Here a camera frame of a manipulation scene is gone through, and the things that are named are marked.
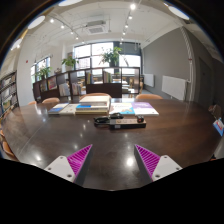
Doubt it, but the purple cover book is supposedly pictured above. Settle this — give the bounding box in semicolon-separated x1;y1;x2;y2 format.
132;102;158;116

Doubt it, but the orange chair far right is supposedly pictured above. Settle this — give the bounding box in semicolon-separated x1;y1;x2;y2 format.
136;94;163;100

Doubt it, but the black power strip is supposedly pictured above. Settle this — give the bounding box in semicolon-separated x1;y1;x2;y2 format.
94;118;146;129

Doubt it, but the stack of books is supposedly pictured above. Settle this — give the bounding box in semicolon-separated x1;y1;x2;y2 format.
76;96;110;114

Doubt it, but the white flat book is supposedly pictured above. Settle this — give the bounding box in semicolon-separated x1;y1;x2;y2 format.
59;104;77;115

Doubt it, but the white wall radiator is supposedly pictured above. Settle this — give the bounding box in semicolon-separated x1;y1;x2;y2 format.
162;76;187;100

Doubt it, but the potted plant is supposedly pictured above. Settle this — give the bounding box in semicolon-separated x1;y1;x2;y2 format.
101;46;122;67
62;56;79;71
36;67;51;80

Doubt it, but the black charger plug with cable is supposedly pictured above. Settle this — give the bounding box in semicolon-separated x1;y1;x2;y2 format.
94;113;124;122

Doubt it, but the orange chair near left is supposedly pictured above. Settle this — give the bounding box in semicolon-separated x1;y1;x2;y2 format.
0;128;17;161

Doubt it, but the dark wooden display bookshelf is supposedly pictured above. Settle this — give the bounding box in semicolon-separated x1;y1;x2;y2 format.
33;67;140;102

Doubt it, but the orange chair behind stack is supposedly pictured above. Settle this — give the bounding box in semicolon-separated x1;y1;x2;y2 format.
80;92;111;100

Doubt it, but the potted plant middle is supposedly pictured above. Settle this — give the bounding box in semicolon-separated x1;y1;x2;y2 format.
62;56;79;71

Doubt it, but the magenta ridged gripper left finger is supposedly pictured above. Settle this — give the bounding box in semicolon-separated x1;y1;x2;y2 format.
45;144;92;186

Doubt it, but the ceiling air conditioner unit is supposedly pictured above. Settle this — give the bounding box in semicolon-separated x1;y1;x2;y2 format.
85;20;107;35

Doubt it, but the blue book at right edge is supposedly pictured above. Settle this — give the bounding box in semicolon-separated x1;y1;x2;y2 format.
213;119;224;136

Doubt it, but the potted plant right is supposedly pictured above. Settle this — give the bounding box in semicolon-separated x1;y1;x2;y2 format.
101;46;122;67

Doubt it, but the potted plant left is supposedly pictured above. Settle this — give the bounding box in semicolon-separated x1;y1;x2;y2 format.
36;67;51;80

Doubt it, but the left wall bookshelf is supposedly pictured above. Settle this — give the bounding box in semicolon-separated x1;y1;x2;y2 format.
0;71;19;118

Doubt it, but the colourful illustrated book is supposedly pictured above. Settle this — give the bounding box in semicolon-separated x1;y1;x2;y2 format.
109;103;135;115

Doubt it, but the blue cover book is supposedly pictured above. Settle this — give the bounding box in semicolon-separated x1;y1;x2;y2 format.
48;103;67;114

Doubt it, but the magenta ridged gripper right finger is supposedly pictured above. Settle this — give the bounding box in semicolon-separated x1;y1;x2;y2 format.
134;145;182;181

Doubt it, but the orange chair far left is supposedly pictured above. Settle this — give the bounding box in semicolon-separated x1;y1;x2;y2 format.
42;97;60;104

